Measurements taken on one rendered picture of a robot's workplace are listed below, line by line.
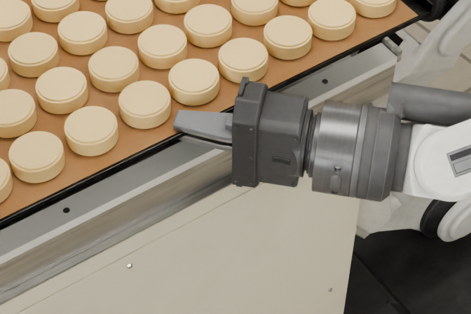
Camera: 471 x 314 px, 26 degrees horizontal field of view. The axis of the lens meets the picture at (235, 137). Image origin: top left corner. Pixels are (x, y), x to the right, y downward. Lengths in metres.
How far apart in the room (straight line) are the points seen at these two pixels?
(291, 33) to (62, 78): 0.24
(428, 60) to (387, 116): 0.49
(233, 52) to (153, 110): 0.11
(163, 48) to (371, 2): 0.23
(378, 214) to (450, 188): 0.68
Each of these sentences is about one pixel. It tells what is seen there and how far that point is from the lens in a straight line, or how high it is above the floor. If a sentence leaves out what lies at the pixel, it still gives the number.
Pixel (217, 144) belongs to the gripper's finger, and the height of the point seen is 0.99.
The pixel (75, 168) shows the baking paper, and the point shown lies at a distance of 0.96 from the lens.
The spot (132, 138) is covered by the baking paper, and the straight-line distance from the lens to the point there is 0.98.
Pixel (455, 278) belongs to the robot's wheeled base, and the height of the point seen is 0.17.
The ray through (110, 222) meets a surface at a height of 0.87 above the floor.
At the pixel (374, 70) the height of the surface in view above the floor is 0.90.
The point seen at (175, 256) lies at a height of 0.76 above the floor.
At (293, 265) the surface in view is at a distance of 1.37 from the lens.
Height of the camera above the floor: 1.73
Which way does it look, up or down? 49 degrees down
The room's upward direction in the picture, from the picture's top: straight up
